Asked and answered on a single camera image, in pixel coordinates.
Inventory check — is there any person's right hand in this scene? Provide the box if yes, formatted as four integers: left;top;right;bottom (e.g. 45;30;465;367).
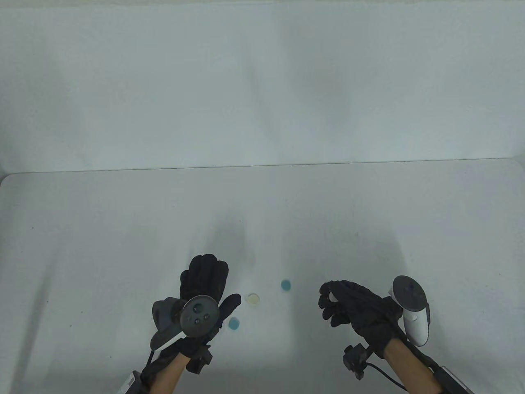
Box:
318;280;405;358

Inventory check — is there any person's left hand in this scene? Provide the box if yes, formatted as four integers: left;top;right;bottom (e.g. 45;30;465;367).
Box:
152;254;242;362

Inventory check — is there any person's left forearm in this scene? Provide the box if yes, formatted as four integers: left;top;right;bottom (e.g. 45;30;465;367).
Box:
150;354;191;394

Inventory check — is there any person's right forearm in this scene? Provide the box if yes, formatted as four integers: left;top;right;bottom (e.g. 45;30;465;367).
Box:
383;339;444;394

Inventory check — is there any black box with label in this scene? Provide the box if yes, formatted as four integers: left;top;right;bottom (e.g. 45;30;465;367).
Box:
120;369;142;394
435;364;477;394

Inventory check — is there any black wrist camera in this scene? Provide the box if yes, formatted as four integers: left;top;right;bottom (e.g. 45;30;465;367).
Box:
343;345;368;380
186;347;213;375

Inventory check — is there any black cable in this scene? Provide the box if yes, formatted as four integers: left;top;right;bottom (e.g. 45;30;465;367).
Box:
365;361;407;389

